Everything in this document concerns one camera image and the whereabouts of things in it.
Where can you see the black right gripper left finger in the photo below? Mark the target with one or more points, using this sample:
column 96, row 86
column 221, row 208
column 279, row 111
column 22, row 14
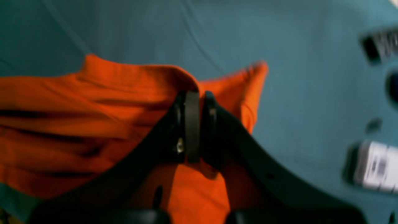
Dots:
column 104, row 200

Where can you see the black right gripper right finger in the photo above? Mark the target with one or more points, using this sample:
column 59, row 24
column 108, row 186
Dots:
column 259, row 189

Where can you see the orange t-shirt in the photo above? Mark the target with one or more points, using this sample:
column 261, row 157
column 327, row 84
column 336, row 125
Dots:
column 58, row 133

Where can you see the blue table cloth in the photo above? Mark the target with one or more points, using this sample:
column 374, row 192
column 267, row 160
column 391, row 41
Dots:
column 318, row 98

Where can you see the white box with barcode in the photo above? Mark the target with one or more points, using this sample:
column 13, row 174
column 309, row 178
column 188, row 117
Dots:
column 377, row 167

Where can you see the black screw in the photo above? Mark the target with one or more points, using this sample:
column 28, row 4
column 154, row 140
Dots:
column 374, row 125

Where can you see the purple tape roll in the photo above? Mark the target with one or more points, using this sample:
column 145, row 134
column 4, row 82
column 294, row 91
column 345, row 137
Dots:
column 391, row 87

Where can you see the grey remote control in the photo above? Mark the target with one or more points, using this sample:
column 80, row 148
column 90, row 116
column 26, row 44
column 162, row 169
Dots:
column 380, row 45

